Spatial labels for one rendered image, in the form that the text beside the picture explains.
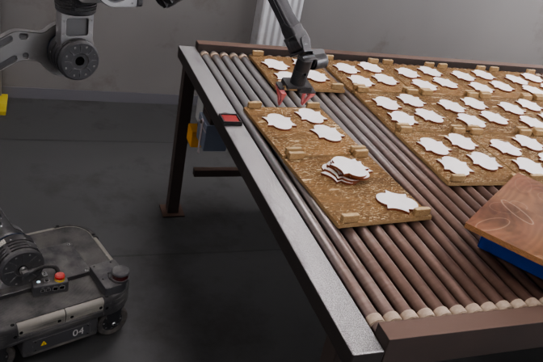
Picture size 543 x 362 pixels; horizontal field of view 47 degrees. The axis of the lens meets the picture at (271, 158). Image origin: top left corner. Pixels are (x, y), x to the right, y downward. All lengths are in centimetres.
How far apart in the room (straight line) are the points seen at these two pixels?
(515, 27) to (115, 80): 335
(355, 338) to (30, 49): 143
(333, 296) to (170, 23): 324
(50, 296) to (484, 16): 419
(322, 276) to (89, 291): 116
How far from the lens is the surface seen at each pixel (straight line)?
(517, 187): 222
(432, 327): 161
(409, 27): 524
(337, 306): 162
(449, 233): 207
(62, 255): 273
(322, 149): 232
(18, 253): 249
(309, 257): 175
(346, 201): 201
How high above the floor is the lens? 192
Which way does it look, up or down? 27 degrees down
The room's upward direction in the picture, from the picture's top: 11 degrees clockwise
